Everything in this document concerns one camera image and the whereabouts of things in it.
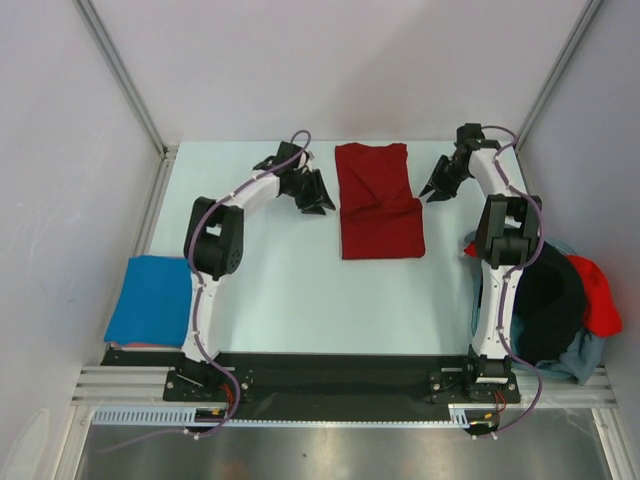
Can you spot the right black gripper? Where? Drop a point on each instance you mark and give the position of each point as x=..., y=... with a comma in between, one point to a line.
x=446, y=191

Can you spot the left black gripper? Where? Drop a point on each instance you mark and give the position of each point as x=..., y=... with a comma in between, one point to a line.
x=317, y=193

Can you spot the dark red t-shirt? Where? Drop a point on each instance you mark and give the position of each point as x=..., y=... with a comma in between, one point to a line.
x=380, y=218

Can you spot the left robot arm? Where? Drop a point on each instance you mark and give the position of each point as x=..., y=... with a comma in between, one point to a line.
x=214, y=242

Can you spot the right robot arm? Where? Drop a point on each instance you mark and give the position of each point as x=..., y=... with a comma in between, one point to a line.
x=507, y=240

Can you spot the black garment in bin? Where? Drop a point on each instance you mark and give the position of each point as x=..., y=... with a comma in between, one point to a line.
x=550, y=304

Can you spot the folded blue t-shirt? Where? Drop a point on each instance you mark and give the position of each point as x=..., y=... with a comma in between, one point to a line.
x=154, y=303

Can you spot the bright red garment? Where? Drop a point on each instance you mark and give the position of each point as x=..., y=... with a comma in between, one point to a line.
x=601, y=316

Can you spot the grey-blue garment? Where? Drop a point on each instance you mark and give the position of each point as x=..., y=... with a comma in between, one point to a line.
x=578, y=362

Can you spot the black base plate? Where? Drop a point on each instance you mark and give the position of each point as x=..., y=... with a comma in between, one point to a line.
x=310, y=382

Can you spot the white slotted cable duct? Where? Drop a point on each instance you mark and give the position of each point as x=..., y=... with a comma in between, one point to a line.
x=438, y=416

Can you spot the right aluminium corner post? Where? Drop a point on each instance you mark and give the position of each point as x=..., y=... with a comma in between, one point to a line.
x=567, y=53

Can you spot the aluminium corner post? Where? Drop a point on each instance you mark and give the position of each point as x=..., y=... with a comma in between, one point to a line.
x=567, y=53
x=115, y=63

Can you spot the left aluminium corner post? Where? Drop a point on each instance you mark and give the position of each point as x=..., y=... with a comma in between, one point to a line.
x=115, y=63

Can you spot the aluminium frame rail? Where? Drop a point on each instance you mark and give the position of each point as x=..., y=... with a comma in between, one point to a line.
x=114, y=385

